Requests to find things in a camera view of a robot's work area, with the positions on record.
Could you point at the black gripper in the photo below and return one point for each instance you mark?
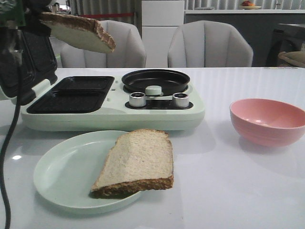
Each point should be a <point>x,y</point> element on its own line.
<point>25,15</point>

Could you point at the white bread slice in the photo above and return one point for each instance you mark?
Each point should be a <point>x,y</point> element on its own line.
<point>79,32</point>
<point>140,160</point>

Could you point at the pink plastic bowl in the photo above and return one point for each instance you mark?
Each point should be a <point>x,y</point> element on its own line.
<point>268,122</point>

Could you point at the mint green breakfast maker base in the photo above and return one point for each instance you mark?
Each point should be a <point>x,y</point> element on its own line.
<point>89,103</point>

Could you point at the left grey upholstered chair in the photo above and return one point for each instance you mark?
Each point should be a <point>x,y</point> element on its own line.
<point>129,51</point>

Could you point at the grey upholstered chair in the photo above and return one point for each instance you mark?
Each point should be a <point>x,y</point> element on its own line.
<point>129,51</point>
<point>208,44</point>

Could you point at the left silver control knob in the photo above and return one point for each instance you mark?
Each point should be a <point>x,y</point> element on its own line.
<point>137,99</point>

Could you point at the silver control knob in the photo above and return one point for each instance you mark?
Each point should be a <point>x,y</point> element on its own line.
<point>137,99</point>
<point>180,100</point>

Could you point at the white refrigerator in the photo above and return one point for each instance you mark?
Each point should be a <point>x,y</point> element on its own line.
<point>160,18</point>

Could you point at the black round frying pan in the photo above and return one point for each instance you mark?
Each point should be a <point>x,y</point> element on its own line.
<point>170,81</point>

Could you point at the mint green round plate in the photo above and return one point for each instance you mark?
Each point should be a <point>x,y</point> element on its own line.
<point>64,175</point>

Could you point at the right silver control knob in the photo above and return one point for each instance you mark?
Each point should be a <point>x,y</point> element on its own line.
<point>180,100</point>

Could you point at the right grey upholstered chair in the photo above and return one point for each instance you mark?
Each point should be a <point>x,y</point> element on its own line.
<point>208,44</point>

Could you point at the fruit plate on counter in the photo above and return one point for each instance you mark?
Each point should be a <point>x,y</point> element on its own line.
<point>248,5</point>

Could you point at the dark grey kitchen counter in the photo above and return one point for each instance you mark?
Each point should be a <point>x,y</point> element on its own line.
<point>256,26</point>

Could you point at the beige sofa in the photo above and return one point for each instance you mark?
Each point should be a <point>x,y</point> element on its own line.
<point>296,59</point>

